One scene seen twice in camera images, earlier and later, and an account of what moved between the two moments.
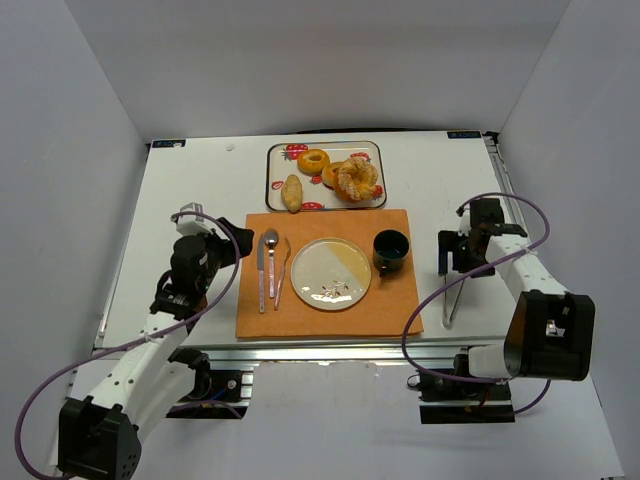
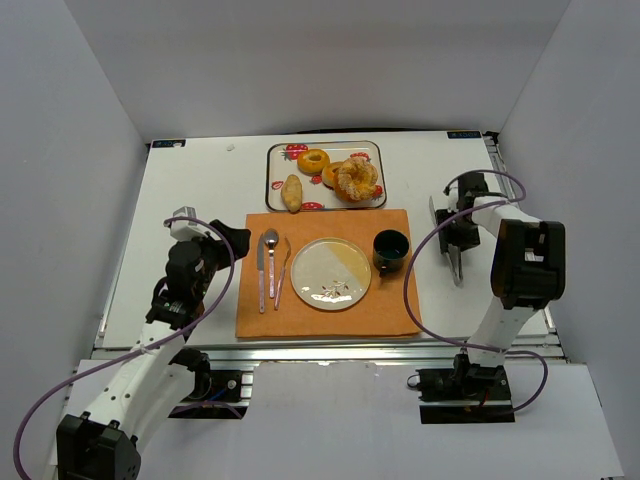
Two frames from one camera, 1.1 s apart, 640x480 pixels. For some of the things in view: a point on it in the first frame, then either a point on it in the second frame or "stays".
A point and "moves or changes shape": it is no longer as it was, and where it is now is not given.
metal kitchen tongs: (447, 321) moves or changes shape
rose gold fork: (279, 284) stays
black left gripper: (237, 242) stays
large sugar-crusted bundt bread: (356, 180) stays
